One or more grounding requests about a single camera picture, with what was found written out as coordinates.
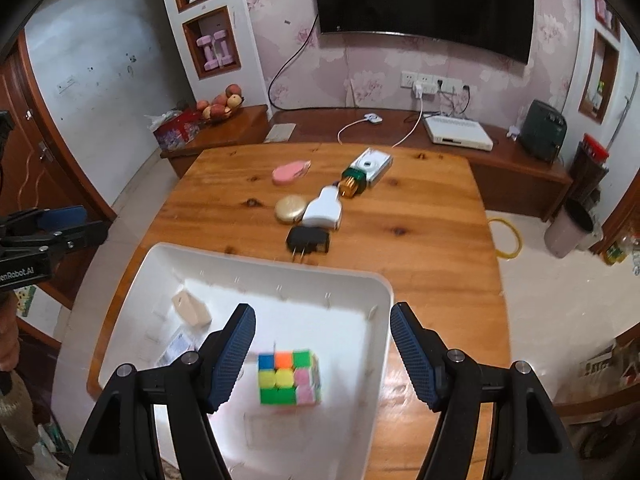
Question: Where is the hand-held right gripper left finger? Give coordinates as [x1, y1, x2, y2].
[65, 303, 257, 480]

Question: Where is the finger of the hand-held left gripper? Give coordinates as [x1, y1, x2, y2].
[0, 204, 89, 239]
[0, 220, 110, 262]

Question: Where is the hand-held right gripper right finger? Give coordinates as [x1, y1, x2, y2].
[389, 302, 584, 480]

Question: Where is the clear plastic box with label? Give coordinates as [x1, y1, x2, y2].
[154, 327, 199, 367]

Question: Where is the beige wooden box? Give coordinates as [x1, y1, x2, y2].
[171, 287, 213, 328]

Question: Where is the colourful puzzle cube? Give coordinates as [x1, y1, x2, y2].
[257, 347, 322, 407]

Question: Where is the white plastic tray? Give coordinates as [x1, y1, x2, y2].
[97, 242, 394, 480]

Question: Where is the black charger plug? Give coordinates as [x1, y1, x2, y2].
[285, 225, 331, 265]

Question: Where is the round gold compact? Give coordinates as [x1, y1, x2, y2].
[274, 195, 305, 225]

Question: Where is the white plastic adapter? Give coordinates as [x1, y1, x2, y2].
[302, 185, 345, 231]

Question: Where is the green and gold bottle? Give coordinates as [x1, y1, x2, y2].
[339, 168, 370, 200]

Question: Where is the white compact camera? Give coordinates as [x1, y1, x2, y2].
[348, 148, 395, 191]

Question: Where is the pink oval case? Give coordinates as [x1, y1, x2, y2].
[272, 159, 312, 186]

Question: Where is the brown wooden door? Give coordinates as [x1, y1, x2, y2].
[0, 30, 119, 312]

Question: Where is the red printed box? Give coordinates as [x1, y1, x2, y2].
[145, 108, 201, 151]

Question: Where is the printed cardboard box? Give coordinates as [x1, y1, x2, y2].
[577, 342, 621, 381]

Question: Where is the fruit bowl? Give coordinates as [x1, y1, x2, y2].
[202, 105, 246, 125]

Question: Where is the wooden chair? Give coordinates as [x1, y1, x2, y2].
[550, 330, 640, 427]

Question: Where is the grey trash bin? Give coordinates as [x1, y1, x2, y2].
[543, 198, 595, 259]

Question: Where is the white plastic container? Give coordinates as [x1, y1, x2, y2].
[580, 219, 605, 254]

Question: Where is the yellow oil bottle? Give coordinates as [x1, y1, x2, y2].
[603, 237, 632, 266]

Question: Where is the white set-top box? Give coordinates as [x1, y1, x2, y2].
[423, 114, 495, 152]

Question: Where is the wooden television cabinet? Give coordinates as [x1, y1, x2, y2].
[159, 104, 575, 224]

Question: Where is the dark green speaker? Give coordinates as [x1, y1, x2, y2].
[519, 99, 569, 164]

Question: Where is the grey long rod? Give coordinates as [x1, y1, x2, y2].
[606, 73, 640, 154]

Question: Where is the black flat television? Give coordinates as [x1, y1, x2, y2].
[310, 0, 536, 65]

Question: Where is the yellow hose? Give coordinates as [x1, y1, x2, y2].
[487, 217, 523, 261]

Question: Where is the black television cable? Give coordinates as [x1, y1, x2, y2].
[268, 14, 321, 110]

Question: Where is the white wireless charger with cable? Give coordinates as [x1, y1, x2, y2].
[338, 113, 385, 147]

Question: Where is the white wall socket strip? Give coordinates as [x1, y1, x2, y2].
[399, 70, 464, 92]

